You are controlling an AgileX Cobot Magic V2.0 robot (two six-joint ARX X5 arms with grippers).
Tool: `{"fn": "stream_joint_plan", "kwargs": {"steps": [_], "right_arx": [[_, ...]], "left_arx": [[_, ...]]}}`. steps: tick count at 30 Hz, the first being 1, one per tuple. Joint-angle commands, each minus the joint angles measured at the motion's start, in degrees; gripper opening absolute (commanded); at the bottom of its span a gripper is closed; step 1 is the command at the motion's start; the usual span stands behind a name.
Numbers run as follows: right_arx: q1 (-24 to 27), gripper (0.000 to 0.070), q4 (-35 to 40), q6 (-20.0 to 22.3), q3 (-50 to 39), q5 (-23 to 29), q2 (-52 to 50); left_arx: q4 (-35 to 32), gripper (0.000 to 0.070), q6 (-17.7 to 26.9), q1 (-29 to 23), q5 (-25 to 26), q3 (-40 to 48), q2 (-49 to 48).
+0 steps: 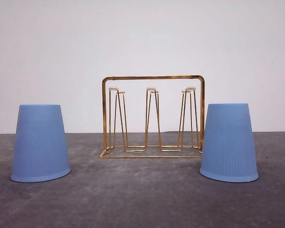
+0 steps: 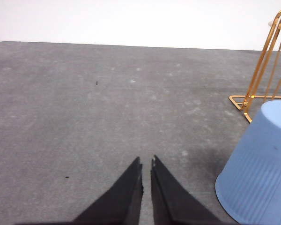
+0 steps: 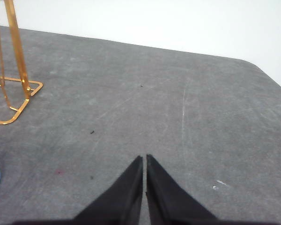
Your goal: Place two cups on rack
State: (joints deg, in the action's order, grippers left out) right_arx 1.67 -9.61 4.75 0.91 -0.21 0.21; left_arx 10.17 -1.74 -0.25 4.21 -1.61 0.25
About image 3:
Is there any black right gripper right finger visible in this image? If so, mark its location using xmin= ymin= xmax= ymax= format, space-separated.
xmin=146 ymin=154 xmax=244 ymax=225

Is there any gold wire cup rack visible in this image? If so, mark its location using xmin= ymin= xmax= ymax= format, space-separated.
xmin=0 ymin=0 xmax=43 ymax=124

